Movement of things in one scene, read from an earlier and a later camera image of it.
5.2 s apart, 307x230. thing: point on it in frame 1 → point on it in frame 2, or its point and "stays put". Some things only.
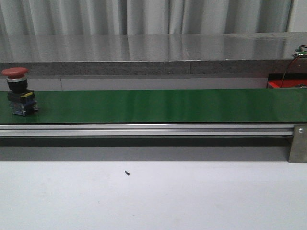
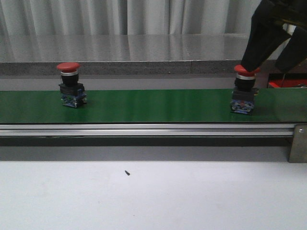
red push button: [22, 100] → [244, 90]
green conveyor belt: [163, 106] stays put
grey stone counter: [171, 53] stays put
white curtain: [57, 17] stays put
